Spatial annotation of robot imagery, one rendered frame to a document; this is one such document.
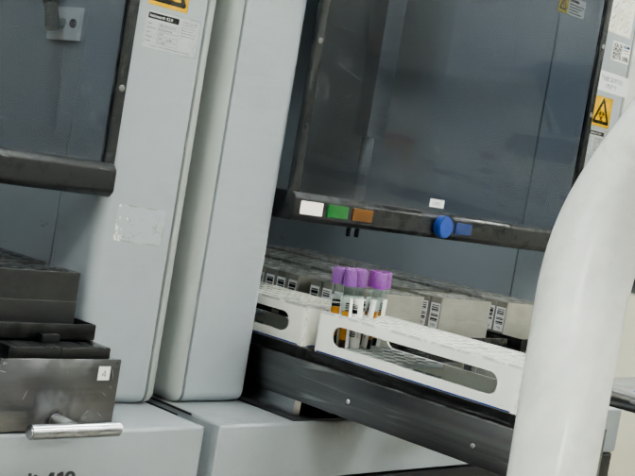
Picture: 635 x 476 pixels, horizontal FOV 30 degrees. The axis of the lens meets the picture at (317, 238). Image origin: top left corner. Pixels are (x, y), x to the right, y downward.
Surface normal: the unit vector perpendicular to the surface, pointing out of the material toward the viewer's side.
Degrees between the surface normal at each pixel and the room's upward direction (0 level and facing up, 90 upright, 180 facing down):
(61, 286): 90
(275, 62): 90
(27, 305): 90
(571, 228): 72
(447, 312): 90
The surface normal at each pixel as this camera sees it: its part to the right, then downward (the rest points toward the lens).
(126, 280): 0.69, 0.15
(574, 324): -0.25, -0.33
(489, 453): -0.70, -0.08
